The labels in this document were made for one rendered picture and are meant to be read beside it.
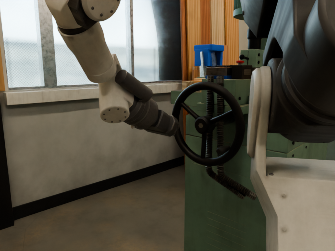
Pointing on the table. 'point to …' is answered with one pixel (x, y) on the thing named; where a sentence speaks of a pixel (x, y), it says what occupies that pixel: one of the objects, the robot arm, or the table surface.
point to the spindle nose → (252, 41)
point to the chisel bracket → (253, 58)
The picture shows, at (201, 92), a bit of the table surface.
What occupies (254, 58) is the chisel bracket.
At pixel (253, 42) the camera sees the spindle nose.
